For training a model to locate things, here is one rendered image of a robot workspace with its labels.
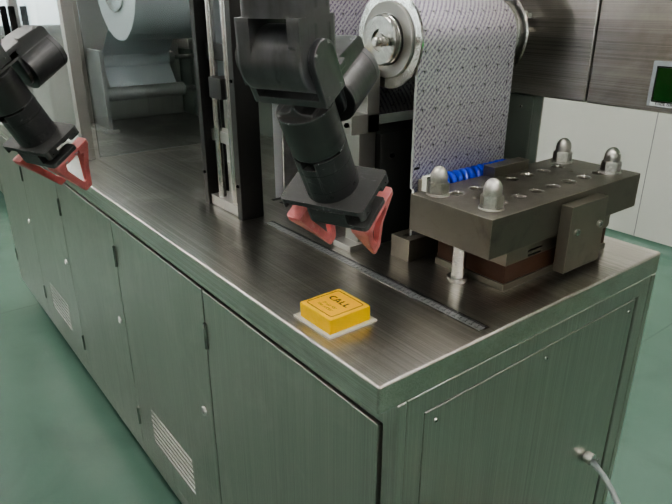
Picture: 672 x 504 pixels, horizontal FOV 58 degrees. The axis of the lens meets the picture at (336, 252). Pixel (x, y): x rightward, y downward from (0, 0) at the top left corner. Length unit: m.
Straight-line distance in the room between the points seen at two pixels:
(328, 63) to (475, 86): 0.56
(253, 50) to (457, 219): 0.46
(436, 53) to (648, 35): 0.34
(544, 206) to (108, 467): 1.55
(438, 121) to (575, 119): 2.95
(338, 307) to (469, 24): 0.51
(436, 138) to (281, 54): 0.54
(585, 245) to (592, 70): 0.31
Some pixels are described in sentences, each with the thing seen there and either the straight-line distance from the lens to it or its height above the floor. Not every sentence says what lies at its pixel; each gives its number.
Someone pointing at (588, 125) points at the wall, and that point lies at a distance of 3.91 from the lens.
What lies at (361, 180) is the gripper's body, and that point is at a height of 1.13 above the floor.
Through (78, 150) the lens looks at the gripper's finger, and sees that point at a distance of 0.98.
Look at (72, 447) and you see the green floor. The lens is 2.19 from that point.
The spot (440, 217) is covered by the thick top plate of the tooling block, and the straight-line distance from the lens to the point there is 0.92.
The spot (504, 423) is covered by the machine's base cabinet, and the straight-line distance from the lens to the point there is 0.98.
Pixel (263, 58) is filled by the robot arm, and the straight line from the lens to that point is 0.55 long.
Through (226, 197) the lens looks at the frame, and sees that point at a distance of 1.31.
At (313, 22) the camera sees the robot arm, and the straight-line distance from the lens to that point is 0.54.
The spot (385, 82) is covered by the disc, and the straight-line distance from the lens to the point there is 1.03.
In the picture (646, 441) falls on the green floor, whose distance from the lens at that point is 2.27.
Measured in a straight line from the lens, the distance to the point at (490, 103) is 1.12.
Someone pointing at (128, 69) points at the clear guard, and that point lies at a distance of 1.84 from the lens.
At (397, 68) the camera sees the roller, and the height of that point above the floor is 1.21.
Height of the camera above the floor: 1.31
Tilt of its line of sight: 22 degrees down
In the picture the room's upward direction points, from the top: straight up
